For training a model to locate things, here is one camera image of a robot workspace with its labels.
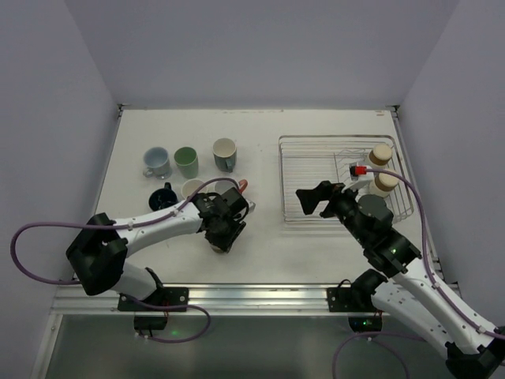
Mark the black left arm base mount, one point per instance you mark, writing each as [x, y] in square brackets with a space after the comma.
[151, 314]

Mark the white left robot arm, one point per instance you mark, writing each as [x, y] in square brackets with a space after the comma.
[99, 253]

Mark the metal wire dish rack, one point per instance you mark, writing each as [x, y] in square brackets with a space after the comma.
[307, 160]

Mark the cream cup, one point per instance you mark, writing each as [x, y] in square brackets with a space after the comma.
[379, 156]
[382, 185]
[218, 249]

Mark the pink mug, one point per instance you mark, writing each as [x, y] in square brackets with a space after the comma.
[225, 184]

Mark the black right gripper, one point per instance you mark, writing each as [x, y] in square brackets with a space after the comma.
[331, 201]

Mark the pale blue footed cup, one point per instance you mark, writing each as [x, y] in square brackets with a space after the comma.
[157, 163]

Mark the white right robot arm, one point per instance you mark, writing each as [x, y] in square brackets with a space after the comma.
[403, 285]

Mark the aluminium front rail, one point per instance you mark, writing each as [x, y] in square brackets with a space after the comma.
[217, 299]

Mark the teal grey mug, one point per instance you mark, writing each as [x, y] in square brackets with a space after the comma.
[225, 154]

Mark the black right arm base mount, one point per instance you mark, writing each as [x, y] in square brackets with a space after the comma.
[356, 297]

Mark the light blue mug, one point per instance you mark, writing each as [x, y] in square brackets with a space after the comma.
[191, 186]

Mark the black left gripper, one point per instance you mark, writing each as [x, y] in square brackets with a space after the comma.
[227, 238]

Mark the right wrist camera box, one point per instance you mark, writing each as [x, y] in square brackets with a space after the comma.
[360, 177]

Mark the dark blue mug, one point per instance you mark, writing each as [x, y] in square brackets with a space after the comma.
[162, 198]

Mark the sage green cup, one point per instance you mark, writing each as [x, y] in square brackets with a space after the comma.
[186, 160]

